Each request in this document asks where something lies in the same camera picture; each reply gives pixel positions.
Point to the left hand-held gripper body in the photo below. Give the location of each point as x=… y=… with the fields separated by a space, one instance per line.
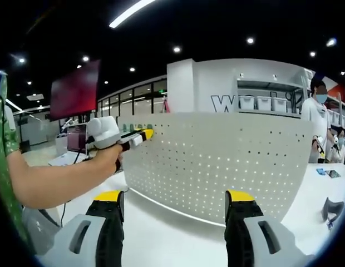
x=104 y=132

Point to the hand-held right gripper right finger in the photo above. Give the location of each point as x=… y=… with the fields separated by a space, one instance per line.
x=253 y=239

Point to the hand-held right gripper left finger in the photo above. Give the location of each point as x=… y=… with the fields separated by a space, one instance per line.
x=86 y=239

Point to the white perforated mounting plate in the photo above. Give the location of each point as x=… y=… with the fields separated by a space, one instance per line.
x=217 y=167

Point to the person's left hand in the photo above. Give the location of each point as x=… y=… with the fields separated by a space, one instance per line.
x=107 y=160

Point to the silver desktop monitor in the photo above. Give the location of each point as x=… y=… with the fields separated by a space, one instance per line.
x=77 y=137

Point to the grey mesh office chair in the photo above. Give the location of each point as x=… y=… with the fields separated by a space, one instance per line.
x=39 y=225

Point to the ceiling air vent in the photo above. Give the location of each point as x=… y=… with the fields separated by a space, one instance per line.
x=34 y=97

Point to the blue packet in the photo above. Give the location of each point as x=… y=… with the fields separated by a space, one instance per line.
x=321 y=171

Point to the person's green patterned shirt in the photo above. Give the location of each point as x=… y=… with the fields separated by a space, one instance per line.
x=5 y=125

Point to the row of white storage bins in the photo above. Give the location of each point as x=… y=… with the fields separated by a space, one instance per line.
x=249 y=103

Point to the long ceiling light strip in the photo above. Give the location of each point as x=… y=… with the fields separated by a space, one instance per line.
x=130 y=14

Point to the metal shelving rack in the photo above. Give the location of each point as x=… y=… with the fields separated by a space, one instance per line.
x=272 y=89

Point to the round ceiling spotlights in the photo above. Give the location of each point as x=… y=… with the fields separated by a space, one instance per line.
x=250 y=40

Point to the large red wall screen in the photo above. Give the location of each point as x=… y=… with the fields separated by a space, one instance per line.
x=75 y=91

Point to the dark grey curved bracket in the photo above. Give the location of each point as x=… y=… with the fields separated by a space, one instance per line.
x=332 y=208

